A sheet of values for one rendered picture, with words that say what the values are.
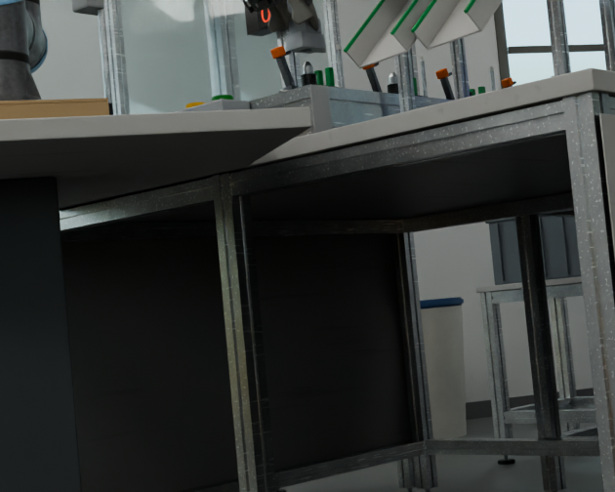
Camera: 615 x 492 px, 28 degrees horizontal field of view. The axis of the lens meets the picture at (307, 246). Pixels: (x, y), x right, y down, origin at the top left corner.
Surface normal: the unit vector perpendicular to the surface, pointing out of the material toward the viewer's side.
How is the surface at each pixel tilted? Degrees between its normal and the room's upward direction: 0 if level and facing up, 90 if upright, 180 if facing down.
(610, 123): 90
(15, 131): 90
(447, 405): 94
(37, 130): 90
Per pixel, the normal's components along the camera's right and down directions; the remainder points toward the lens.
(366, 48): 0.59, -0.10
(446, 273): 0.29, -0.08
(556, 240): -0.69, 0.02
